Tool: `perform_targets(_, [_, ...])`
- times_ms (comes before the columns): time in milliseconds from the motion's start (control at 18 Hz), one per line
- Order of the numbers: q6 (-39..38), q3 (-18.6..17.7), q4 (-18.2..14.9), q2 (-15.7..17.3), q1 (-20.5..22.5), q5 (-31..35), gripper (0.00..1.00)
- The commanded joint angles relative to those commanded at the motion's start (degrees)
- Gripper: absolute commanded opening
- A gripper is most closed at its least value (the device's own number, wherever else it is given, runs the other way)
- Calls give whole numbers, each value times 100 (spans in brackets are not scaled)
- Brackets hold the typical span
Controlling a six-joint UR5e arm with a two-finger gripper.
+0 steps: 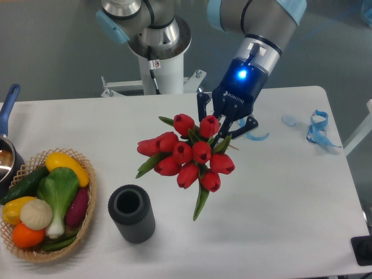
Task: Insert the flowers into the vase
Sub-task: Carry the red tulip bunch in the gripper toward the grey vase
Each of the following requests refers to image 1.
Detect blue crumpled ribbon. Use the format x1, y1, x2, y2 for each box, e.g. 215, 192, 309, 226
306, 110, 341, 148

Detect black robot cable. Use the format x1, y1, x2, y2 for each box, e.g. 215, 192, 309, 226
146, 46, 162, 95

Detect clear plastic cap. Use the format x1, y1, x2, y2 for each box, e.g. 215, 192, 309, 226
281, 115, 298, 127

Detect purple sweet potato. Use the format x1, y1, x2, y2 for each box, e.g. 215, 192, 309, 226
65, 188, 89, 227

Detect black device at edge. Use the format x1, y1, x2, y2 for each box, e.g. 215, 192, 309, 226
350, 235, 371, 266

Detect dark grey ribbed vase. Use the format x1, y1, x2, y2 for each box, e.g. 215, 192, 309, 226
108, 184, 156, 244

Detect red tulip bouquet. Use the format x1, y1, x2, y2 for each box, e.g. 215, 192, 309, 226
136, 113, 235, 221

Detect blue ribbon strip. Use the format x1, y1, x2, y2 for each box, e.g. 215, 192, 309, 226
237, 119, 270, 141

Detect blue handled saucepan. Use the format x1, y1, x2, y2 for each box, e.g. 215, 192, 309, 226
1, 84, 24, 198

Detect white frame at right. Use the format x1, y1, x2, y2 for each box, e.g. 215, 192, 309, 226
344, 99, 371, 156

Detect green cucumber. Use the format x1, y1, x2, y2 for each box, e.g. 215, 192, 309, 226
1, 166, 49, 205

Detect orange fruit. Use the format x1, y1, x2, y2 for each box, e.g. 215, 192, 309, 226
12, 223, 45, 248

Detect green bok choy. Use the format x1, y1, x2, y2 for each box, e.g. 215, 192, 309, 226
37, 167, 79, 239

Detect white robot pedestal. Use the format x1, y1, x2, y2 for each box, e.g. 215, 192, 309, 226
101, 53, 207, 98

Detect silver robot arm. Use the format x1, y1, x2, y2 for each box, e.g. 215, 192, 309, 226
96, 0, 307, 139

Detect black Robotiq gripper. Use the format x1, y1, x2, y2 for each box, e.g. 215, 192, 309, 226
196, 58, 267, 140

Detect green bean pods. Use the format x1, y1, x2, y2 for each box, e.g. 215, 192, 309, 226
41, 230, 78, 252

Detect white garlic bulb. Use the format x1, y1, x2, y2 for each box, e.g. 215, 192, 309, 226
20, 199, 53, 230

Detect yellow bell pepper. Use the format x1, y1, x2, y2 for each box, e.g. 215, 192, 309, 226
2, 196, 36, 226

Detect woven bamboo basket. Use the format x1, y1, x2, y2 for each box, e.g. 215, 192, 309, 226
1, 148, 97, 263

